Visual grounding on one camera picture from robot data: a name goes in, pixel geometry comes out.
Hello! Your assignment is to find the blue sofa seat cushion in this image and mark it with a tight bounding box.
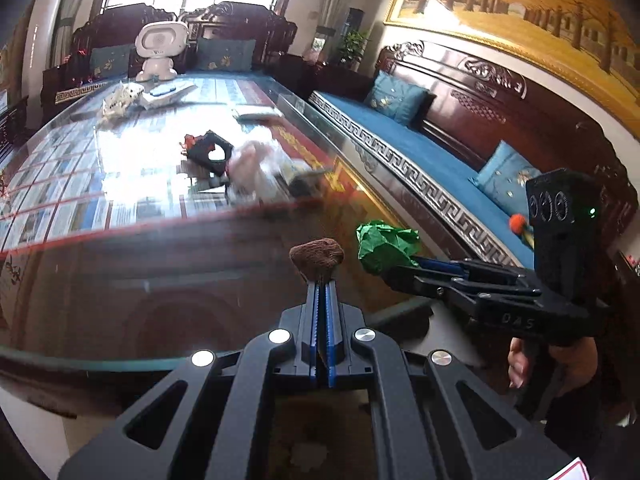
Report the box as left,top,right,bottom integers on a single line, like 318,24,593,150
310,91,538,268

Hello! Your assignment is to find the gold framed tree painting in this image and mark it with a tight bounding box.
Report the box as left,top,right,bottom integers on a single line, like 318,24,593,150
384,0,640,126

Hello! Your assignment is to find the carved wooden armchair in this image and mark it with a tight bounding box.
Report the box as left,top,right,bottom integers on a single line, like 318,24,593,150
42,2,166,111
182,1,299,74

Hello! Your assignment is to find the white red-edged paper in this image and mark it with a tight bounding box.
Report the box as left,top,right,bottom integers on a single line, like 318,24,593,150
560,457,594,480

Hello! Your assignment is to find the white standing air conditioner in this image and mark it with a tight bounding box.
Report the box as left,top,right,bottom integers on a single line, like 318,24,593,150
22,0,56,92

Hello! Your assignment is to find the white crumpled plastic bag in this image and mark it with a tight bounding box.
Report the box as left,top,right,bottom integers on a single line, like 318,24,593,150
101,82,146,120

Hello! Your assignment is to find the small blue embroidered pillow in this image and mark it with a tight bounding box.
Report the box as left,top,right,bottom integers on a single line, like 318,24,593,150
363,70,431,126

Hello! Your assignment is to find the white robot toy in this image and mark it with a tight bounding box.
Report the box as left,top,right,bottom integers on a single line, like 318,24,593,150
135,21,190,82

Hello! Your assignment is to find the brown lump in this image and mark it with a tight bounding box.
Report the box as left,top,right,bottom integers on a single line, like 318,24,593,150
290,238,346,284

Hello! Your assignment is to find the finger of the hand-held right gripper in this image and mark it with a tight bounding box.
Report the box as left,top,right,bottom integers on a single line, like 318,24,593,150
412,256,532,282
381,265,543,307

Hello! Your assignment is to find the person's right hand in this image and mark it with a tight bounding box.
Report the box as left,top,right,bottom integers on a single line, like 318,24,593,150
506,336,600,392

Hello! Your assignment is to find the red poster under glass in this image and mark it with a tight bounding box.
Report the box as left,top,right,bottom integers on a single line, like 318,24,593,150
270,125,362,197

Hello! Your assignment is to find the blue armchair pillow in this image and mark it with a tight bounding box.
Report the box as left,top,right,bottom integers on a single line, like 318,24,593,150
90,44,133,80
195,37,257,72

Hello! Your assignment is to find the wooden side table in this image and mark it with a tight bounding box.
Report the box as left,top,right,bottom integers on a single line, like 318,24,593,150
280,55,372,102

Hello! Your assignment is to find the potted green plant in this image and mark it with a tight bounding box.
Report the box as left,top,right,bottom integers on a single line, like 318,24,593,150
337,30,371,69

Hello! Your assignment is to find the person's right forearm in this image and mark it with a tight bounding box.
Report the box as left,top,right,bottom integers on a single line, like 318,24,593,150
542,380,631,461

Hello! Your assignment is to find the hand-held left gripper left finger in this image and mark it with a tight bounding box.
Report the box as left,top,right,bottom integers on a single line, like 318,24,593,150
57,280,323,480

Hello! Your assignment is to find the grey patterned curtain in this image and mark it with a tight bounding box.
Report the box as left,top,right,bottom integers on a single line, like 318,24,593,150
50,0,97,61
315,0,357,52

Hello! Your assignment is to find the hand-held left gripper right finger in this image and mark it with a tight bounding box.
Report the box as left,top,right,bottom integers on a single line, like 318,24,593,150
326,281,583,480

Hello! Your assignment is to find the green paper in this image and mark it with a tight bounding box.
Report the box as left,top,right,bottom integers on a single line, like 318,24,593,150
356,219,422,276

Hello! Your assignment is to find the grid of photo sheets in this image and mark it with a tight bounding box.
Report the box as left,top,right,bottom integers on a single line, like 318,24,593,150
0,72,301,253

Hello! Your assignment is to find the carved wooden sofa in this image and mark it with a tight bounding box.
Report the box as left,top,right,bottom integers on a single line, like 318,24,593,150
307,40,640,281

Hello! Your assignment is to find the large blue embroidered pillow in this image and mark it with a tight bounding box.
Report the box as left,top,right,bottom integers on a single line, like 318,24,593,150
475,140,544,216

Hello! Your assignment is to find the clear crumpled plastic wrap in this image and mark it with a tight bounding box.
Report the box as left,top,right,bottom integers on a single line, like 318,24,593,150
225,137,301,206

